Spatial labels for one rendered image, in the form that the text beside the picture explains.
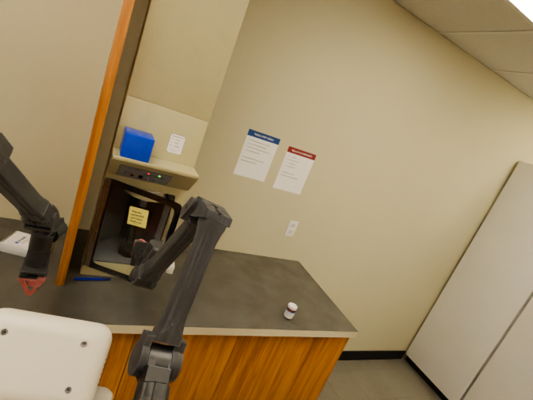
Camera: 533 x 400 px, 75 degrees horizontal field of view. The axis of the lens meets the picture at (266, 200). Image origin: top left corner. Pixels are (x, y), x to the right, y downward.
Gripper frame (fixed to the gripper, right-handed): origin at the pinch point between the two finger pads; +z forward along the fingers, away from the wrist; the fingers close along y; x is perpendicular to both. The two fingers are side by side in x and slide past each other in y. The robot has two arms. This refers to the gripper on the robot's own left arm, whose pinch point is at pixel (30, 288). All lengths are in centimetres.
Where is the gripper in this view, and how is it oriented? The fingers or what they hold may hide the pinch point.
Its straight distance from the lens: 131.0
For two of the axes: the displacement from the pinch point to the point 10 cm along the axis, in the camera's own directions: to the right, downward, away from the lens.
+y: -3.7, -3.9, 8.4
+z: -3.6, 9.0, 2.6
